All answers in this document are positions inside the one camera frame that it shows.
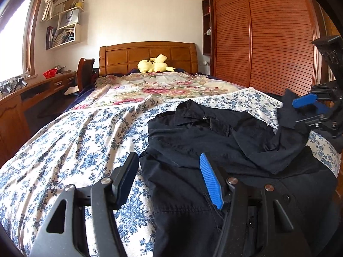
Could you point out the yellow plush toy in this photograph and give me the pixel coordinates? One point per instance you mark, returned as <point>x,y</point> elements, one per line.
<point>155,65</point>

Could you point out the white wall shelf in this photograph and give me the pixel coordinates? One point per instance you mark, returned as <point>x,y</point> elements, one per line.
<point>65,28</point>

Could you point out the dark wooden chair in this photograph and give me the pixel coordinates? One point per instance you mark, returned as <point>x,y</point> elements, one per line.
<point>84,73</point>

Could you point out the black double-breasted coat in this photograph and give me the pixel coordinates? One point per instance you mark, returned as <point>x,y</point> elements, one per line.
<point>187,222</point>

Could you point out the wooden door with handle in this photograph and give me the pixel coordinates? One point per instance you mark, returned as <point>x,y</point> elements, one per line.
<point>330,30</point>

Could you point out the wooden desk cabinet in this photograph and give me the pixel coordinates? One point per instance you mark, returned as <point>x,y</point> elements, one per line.
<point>14,127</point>

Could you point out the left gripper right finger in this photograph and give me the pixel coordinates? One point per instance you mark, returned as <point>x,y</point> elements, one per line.
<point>257,222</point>

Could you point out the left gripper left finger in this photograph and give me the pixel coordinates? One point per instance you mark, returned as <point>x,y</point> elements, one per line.
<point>78,211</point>

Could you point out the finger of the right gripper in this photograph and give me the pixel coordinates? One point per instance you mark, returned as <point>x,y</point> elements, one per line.
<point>310,102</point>

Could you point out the window with wooden frame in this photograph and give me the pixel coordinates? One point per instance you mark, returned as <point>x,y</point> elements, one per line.
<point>18,19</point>

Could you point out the wooden louvered wardrobe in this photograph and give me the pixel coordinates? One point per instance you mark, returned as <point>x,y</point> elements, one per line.
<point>264,44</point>

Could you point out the blue floral bed sheet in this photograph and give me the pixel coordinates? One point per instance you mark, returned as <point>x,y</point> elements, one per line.
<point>85,144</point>

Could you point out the pink floral quilt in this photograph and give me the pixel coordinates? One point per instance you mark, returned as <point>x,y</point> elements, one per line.
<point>136,87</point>

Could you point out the red bowl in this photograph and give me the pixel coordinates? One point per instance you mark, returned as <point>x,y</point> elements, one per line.
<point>50,73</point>

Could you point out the wooden headboard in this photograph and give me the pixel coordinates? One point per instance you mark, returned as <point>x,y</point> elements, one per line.
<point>122,58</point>

